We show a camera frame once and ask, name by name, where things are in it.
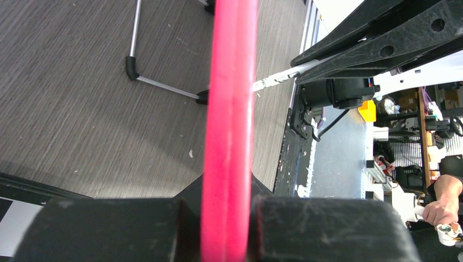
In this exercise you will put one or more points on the pink framed whiteboard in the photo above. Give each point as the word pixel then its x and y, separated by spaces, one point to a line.
pixel 226 194

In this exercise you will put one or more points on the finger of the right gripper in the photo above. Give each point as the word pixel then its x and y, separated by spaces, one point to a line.
pixel 370 19
pixel 433 34

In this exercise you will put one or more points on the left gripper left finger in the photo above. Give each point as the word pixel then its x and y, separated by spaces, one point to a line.
pixel 154 229

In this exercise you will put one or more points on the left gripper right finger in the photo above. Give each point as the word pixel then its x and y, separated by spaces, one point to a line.
pixel 325 229

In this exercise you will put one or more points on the black white chessboard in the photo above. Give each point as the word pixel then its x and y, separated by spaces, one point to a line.
pixel 21 200

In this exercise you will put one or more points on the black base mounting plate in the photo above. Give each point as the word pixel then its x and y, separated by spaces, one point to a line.
pixel 295 165

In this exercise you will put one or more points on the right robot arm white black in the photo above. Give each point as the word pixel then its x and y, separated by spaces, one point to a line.
pixel 345 94

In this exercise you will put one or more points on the black white marker pen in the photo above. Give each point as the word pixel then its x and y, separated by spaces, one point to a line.
pixel 288 74

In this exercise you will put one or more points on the person hand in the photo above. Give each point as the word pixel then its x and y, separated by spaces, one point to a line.
pixel 443 211

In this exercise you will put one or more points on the black wire whiteboard stand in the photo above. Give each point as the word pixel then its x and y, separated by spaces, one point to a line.
pixel 170 47

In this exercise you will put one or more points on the person forearm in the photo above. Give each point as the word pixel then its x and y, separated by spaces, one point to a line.
pixel 448 189

